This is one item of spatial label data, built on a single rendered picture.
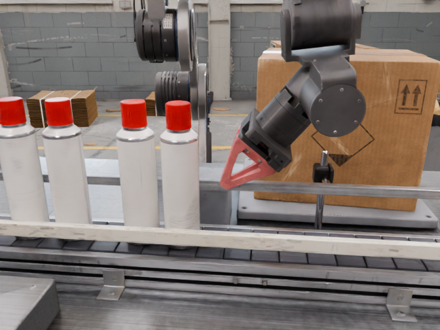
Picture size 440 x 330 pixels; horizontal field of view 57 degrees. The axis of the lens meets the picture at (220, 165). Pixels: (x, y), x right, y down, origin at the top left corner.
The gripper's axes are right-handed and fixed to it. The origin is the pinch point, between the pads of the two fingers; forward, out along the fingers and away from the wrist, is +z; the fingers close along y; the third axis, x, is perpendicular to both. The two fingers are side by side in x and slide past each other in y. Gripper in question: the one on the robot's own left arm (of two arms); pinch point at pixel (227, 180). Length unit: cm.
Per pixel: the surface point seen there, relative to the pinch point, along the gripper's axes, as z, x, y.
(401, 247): -9.4, 21.9, 4.0
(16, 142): 14.0, -25.3, 2.2
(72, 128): 8.2, -20.8, 0.1
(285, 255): 2.3, 12.7, 2.5
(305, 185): -5.6, 9.6, -3.3
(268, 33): 4, 12, -554
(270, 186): -2.2, 6.0, -3.3
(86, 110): 186, -94, -375
